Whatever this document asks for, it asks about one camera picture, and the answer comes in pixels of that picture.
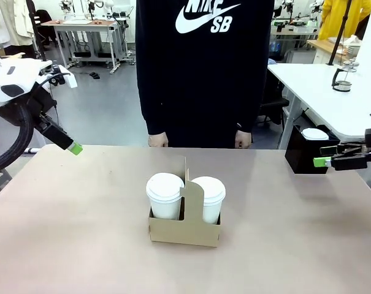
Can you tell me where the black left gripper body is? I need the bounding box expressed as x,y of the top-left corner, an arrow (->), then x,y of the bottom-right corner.
25,91 -> 58,129

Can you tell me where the white paper cup with lid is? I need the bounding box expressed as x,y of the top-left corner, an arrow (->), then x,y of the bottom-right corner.
145,172 -> 185,221
191,176 -> 226,225

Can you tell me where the person right forearm black sleeve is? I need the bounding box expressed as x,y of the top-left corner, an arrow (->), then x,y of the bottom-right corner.
135,55 -> 168,136

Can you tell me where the person left forearm black sleeve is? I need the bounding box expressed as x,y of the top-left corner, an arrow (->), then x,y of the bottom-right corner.
235,55 -> 273,134

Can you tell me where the white cup lid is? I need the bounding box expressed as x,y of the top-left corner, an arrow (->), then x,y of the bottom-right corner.
301,127 -> 330,141

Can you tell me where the brown cardboard cup carrier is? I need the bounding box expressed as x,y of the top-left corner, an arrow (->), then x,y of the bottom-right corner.
148,156 -> 222,248

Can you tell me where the person right hand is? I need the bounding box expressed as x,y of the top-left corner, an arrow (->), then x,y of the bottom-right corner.
148,132 -> 169,148

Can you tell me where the person left hand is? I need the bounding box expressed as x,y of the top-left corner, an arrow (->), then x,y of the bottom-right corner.
235,130 -> 253,149

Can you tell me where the black square box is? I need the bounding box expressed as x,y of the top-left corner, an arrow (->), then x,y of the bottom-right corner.
284,123 -> 341,176

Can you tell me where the white side table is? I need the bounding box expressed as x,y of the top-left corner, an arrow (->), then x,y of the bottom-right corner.
267,62 -> 371,150

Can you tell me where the glass french press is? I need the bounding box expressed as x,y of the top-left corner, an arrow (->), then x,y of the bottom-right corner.
331,60 -> 360,92

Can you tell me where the black stand pole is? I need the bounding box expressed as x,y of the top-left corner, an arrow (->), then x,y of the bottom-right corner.
25,0 -> 47,61

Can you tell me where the white workbench with metal legs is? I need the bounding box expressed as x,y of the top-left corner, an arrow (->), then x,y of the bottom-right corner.
40,18 -> 128,75

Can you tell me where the person in white coat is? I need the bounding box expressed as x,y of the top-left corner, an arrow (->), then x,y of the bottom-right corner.
0,0 -> 35,51

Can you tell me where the black office chair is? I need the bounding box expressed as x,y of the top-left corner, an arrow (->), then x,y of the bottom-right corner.
258,69 -> 291,126

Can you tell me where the wooden counter table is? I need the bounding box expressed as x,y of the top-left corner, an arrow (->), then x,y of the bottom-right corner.
306,37 -> 359,65

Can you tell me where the black tripod pole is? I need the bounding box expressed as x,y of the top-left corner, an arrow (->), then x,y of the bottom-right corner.
327,0 -> 353,67

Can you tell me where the grey background workbench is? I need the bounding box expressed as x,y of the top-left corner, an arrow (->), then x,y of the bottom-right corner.
270,23 -> 321,51

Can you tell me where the person in yellow jacket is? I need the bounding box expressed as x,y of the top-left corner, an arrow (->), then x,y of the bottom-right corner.
318,0 -> 371,42

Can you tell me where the person torso black Nike hoodie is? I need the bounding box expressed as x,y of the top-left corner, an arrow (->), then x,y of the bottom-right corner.
135,0 -> 275,149

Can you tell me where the black braided cable sleeve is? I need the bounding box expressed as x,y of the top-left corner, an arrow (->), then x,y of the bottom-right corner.
0,103 -> 36,174

